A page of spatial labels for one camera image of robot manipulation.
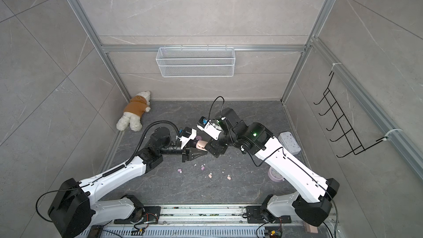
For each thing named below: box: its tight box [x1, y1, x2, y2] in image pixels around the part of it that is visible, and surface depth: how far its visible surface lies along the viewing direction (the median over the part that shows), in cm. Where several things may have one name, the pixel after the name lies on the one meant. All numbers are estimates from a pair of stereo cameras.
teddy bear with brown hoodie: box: [116, 90, 151, 132], surface depth 106 cm
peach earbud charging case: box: [195, 139, 209, 152], surface depth 66 cm
